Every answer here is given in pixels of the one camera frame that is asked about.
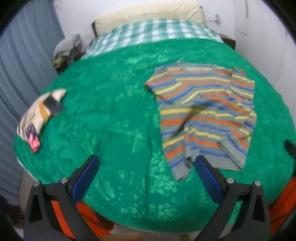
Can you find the dark smartphone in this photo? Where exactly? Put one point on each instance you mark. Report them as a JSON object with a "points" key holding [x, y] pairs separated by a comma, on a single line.
{"points": [[53, 106]]}

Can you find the striped knit sweater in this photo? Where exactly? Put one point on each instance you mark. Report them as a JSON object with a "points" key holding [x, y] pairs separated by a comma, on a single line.
{"points": [[203, 115]]}

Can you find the patterned cushion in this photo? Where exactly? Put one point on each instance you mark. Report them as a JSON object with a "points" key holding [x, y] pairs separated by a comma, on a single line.
{"points": [[32, 115]]}

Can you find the white wall socket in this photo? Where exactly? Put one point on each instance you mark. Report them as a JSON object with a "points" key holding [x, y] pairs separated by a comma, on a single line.
{"points": [[214, 19]]}

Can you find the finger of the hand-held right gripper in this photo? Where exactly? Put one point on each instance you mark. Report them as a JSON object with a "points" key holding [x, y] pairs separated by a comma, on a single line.
{"points": [[290, 147]]}

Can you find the green checked bed sheet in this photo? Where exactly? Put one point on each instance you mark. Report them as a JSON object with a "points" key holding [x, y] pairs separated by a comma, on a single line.
{"points": [[148, 34]]}

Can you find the smartphone with lit screen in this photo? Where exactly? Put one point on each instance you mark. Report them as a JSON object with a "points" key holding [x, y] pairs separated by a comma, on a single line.
{"points": [[33, 139]]}

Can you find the cream pillow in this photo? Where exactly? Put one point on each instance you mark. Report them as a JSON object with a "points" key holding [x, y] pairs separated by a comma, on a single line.
{"points": [[148, 14]]}

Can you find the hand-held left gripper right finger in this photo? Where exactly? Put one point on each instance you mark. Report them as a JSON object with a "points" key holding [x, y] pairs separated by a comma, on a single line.
{"points": [[208, 177]]}

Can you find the green floral blanket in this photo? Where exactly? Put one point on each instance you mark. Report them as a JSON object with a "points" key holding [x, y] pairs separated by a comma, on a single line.
{"points": [[111, 120]]}

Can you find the grey-blue curtain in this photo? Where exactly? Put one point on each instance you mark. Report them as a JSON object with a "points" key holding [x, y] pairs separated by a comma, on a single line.
{"points": [[20, 69]]}

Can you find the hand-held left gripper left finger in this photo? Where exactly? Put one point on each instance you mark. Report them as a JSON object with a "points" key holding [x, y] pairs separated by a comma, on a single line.
{"points": [[86, 176]]}

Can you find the white wall paper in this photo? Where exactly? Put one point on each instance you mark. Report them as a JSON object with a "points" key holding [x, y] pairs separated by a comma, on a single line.
{"points": [[241, 18]]}

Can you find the pile of clothes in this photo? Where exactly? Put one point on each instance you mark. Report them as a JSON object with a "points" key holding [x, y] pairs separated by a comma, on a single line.
{"points": [[67, 52]]}

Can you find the orange fuzzy cloth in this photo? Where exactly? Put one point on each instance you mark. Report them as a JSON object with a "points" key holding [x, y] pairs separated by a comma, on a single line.
{"points": [[284, 204]]}

